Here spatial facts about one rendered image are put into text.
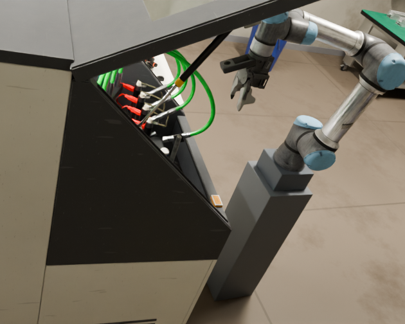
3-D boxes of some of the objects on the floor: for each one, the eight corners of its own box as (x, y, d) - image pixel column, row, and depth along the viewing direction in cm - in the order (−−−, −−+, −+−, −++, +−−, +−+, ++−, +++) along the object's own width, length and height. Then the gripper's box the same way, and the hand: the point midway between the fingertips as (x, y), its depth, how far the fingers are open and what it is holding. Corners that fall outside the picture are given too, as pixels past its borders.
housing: (29, 386, 184) (74, 59, 96) (-50, 396, 173) (-81, 38, 85) (31, 162, 283) (54, -99, 195) (-19, 159, 272) (-18, -118, 184)
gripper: (280, 64, 146) (256, 117, 158) (265, 45, 156) (244, 96, 168) (257, 60, 143) (234, 115, 155) (243, 41, 152) (224, 94, 165)
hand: (234, 101), depth 160 cm, fingers open, 7 cm apart
